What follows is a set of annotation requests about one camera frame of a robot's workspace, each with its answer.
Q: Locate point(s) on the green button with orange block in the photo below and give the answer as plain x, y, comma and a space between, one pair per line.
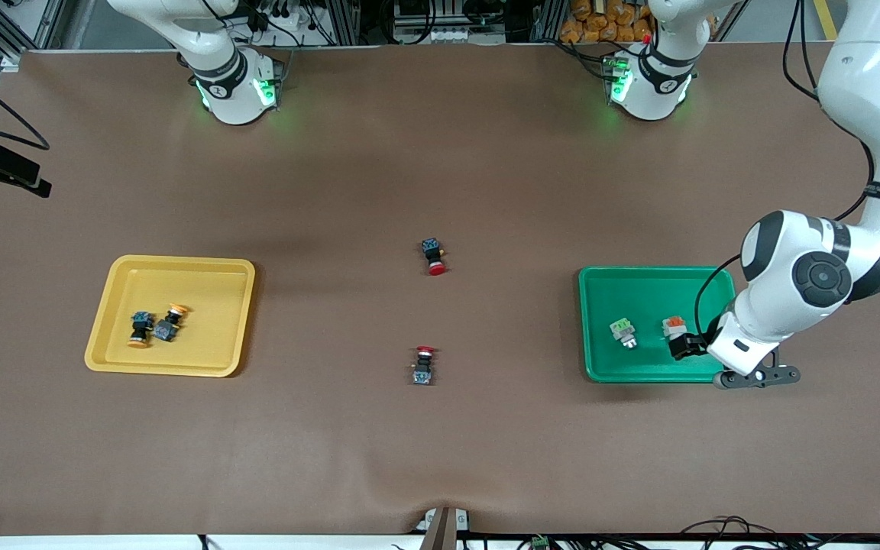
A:
673, 326

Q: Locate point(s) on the yellow button with black body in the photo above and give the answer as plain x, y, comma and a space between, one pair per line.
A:
140, 328
169, 328

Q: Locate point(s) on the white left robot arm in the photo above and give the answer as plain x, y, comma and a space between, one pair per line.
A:
875, 84

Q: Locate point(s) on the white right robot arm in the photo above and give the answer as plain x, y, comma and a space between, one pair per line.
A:
226, 84

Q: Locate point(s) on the green plastic tray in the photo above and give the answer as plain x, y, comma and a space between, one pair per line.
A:
638, 298

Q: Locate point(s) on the small green connector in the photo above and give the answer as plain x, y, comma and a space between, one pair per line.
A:
539, 543

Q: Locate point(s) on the brown table mat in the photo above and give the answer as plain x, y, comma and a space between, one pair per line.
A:
440, 443

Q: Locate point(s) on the red button with black body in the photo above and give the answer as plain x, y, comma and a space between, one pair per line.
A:
432, 252
422, 370

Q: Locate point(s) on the orange snack bags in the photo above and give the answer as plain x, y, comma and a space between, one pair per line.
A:
608, 27

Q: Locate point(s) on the metal table clamp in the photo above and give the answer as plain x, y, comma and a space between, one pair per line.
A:
440, 531

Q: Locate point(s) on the white power strip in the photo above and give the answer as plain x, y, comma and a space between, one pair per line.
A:
440, 34

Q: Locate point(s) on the yellow plastic tray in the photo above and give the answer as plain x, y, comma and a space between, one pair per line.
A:
173, 321

